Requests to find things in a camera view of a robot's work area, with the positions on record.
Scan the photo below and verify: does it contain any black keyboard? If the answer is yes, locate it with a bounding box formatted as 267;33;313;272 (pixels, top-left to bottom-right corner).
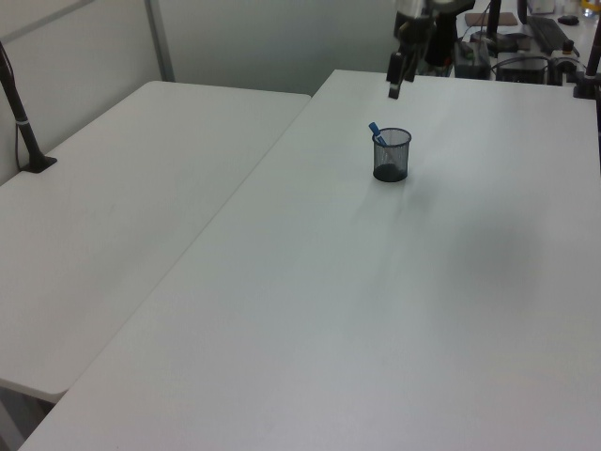
526;15;568;54

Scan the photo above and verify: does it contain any black camera stand with clamp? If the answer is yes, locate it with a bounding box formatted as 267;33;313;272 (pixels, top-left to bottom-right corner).
571;27;601;101

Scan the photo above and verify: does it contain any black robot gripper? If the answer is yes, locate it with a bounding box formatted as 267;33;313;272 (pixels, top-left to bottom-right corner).
386;11;432;101

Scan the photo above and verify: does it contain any grey partition post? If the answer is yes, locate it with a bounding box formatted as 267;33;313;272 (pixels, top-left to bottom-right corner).
143;0;177;84

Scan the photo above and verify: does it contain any black camera stand with base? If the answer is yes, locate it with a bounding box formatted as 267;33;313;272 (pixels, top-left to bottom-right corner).
0;39;59;176

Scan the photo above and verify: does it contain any black equipment box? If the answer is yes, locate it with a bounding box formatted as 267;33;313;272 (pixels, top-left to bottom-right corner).
494;51;551;85

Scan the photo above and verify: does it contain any grey electronics box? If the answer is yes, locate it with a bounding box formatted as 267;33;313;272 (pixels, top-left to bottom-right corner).
452;39;493;80

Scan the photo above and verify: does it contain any blue and white marker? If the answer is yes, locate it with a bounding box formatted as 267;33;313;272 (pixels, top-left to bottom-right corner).
367;121;398;165

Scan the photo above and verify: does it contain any white adjacent table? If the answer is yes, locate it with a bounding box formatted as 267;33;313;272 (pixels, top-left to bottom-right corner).
0;80;314;406

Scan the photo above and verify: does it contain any brown desk pad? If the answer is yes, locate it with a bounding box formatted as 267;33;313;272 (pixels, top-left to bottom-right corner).
464;12;518;27

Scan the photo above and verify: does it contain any black mesh pen cup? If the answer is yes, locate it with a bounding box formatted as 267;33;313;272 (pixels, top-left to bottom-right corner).
372;126;413;183

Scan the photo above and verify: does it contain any black monitor stand pole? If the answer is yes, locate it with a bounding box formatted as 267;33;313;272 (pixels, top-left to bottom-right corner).
485;0;502;46

